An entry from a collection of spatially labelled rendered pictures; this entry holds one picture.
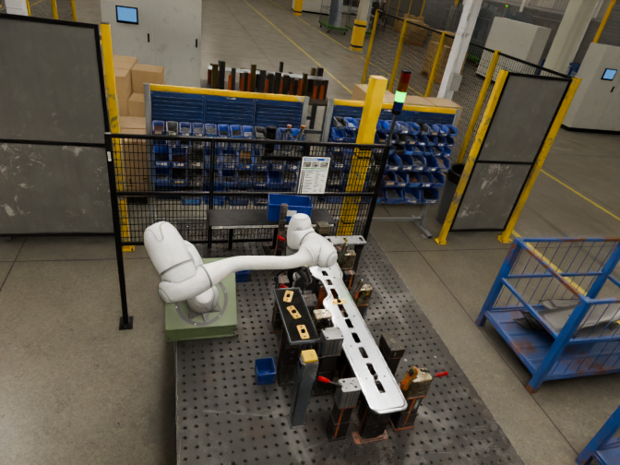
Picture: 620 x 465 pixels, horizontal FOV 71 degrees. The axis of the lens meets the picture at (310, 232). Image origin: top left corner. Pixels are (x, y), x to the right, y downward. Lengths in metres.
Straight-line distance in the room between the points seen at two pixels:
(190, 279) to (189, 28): 7.20
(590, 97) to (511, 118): 7.93
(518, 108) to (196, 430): 4.23
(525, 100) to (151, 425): 4.42
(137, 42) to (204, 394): 7.17
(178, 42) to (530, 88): 5.92
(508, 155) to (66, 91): 4.30
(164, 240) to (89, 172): 2.53
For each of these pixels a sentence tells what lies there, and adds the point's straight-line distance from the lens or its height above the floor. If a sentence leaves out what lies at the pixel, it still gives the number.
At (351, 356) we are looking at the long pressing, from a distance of 2.21.
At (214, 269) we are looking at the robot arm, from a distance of 1.77.
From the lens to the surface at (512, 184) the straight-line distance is 5.58.
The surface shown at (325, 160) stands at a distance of 3.13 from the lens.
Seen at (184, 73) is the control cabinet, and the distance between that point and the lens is 8.79.
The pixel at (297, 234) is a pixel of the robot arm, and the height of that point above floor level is 1.57.
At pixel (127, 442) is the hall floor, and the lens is 3.10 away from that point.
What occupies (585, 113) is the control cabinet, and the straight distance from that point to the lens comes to 13.06.
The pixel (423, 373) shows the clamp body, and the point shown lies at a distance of 2.18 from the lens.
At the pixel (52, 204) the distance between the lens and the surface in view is 4.43.
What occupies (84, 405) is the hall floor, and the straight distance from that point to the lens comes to 3.31.
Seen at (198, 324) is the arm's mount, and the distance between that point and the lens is 2.53.
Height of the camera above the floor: 2.57
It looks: 31 degrees down
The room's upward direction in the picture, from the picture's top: 10 degrees clockwise
